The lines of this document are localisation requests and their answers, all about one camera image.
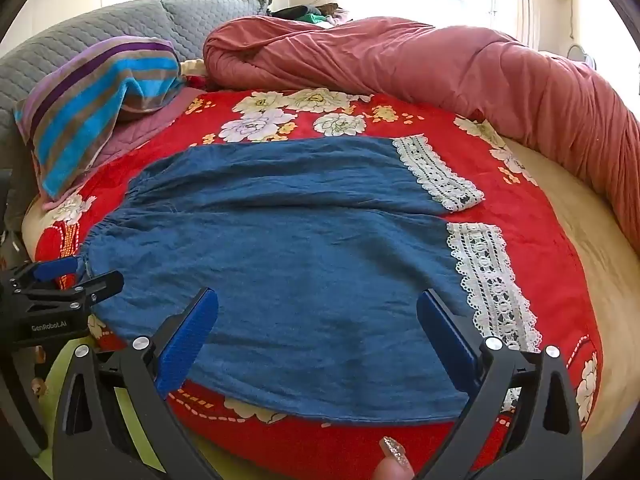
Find red floral blanket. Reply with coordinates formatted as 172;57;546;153
30;87;606;476

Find pile of clothes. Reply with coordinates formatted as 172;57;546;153
270;4;351;28

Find person's right hand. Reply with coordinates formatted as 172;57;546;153
374;435;416;480

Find grey quilted pillow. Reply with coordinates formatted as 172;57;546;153
160;0;274;61

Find small fan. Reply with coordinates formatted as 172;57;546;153
566;42;597;69

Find pink-red quilt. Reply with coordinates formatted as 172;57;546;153
202;15;640;261

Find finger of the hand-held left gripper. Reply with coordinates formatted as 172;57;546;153
10;257;79;282
75;270;125;306

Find beige bed sheet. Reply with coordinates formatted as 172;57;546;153
500;135;640;480

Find grey quilted headboard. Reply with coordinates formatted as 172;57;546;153
0;0;206;131

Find yellow-green mat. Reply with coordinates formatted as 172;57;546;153
32;337;171;480

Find blue denim pants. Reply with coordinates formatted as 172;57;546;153
77;132;543;422

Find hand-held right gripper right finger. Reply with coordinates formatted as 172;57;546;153
416;289;586;480

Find mauve quilted pillow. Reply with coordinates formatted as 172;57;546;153
42;87;206;211

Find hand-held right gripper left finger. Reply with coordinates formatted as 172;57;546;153
50;286;221;480

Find striped towel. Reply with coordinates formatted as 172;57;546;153
14;37;183;201

